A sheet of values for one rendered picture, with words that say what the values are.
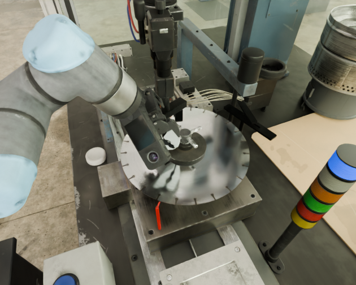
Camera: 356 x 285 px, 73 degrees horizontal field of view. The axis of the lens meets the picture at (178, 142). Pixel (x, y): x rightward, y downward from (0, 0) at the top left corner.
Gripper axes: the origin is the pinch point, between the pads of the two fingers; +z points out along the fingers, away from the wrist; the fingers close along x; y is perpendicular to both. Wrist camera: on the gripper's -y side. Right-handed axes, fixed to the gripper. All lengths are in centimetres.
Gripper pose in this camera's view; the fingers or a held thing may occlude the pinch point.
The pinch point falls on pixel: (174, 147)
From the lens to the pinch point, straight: 57.3
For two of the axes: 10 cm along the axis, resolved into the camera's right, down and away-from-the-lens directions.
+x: -8.6, 4.5, 2.5
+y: -2.8, -8.2, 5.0
